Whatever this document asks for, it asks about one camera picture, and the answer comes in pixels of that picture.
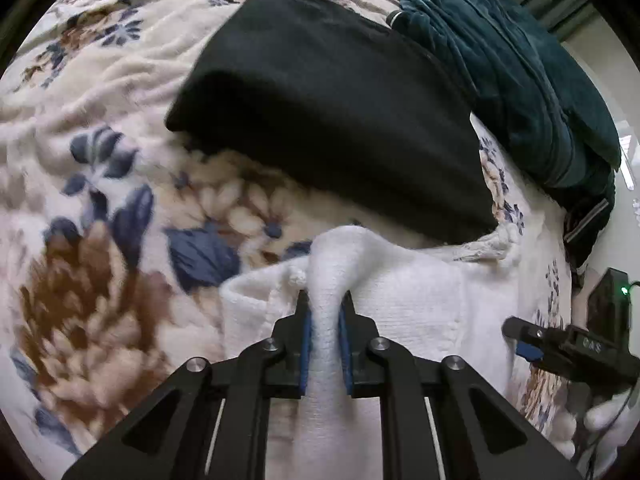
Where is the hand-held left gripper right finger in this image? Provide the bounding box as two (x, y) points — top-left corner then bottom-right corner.
(338, 291), (587, 480)

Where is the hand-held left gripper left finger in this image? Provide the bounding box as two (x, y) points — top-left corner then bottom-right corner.
(62, 289), (314, 480)

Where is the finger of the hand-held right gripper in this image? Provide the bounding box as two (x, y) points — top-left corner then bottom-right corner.
(501, 316), (547, 362)

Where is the white knit garment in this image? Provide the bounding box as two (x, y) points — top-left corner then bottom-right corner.
(219, 225), (522, 480)

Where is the person's right hand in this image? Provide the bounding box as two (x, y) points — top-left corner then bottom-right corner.
(552, 391), (638, 461)

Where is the black garment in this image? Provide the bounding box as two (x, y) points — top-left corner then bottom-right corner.
(165, 0), (499, 250)

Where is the floral fleece blanket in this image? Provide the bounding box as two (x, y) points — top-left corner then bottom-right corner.
(0, 0), (582, 480)

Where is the teal velvet garment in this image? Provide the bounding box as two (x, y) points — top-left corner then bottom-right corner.
(382, 0), (623, 272)

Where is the black cable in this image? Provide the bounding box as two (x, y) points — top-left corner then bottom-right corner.
(575, 385), (640, 478)

